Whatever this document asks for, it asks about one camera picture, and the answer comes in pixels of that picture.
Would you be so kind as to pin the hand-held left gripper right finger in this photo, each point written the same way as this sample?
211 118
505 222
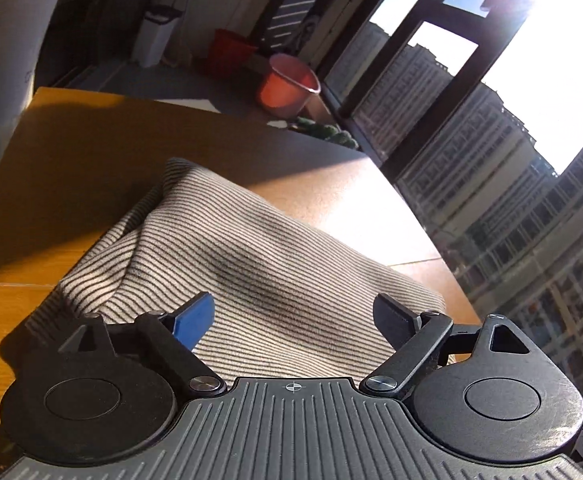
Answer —
394 317

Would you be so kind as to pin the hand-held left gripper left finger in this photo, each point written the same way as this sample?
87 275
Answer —
196 317

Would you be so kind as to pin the striped knit garment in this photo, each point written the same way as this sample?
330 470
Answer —
271 270

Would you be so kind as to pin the green potted plant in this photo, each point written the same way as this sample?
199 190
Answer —
329 132

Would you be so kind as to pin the pink plastic basin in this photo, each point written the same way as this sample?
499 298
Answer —
286 90

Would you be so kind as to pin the red bucket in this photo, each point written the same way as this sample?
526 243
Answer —
231 52

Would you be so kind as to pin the white trash bin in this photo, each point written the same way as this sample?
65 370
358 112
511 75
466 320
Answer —
154 35

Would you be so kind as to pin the white cylindrical air purifier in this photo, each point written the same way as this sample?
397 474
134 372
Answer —
6 70

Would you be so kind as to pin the black window frame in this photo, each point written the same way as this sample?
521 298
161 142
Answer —
431 85

